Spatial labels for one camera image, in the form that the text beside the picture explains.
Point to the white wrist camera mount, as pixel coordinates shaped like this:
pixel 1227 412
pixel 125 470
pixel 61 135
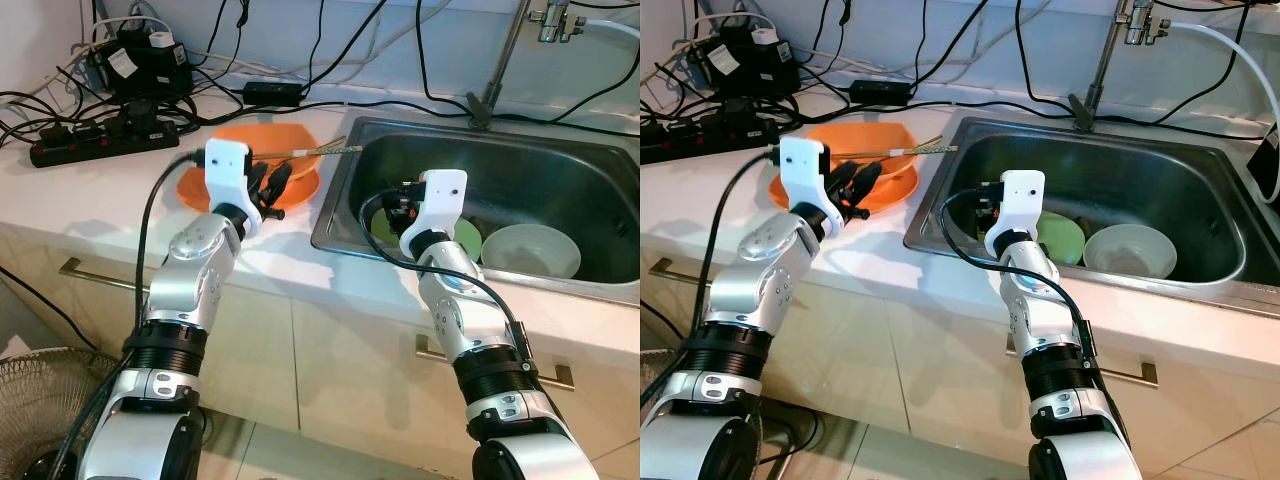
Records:
pixel 440 195
pixel 225 170
pixel 1020 195
pixel 800 170

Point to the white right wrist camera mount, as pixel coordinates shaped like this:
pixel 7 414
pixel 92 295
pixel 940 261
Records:
pixel 440 195
pixel 1020 195

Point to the stainless steel sink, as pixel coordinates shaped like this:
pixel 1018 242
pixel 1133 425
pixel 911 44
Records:
pixel 340 200
pixel 935 200

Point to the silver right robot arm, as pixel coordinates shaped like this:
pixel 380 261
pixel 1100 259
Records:
pixel 470 330
pixel 1050 330

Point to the black power strip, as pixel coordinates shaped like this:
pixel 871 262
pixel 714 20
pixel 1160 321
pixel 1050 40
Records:
pixel 100 145
pixel 700 143

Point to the tall black appliance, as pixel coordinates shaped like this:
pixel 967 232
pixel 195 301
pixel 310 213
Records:
pixel 1265 165

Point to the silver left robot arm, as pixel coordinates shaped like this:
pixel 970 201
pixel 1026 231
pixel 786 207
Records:
pixel 185 290
pixel 750 300

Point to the green plate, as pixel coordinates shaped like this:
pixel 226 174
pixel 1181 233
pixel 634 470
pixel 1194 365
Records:
pixel 1062 238
pixel 468 238

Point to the white bowl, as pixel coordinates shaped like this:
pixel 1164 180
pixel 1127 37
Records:
pixel 530 250
pixel 1130 250

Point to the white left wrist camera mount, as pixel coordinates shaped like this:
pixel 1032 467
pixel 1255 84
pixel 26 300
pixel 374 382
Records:
pixel 225 170
pixel 800 170

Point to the patterned metal chopstick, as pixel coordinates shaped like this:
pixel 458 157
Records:
pixel 935 151
pixel 335 152
pixel 325 146
pixel 925 145

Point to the orange plate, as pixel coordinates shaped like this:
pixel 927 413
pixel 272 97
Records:
pixel 785 192
pixel 190 190

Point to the chrome faucet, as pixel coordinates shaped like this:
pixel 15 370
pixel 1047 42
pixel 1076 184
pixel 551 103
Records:
pixel 1097 70
pixel 495 70

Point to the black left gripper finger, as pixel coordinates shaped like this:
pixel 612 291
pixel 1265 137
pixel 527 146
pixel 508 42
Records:
pixel 856 203
pixel 862 173
pixel 277 175
pixel 273 202

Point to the black labelled box device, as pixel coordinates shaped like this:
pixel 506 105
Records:
pixel 145 65
pixel 745 65

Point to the black power adapter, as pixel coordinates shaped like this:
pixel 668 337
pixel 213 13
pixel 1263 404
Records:
pixel 272 93
pixel 880 92

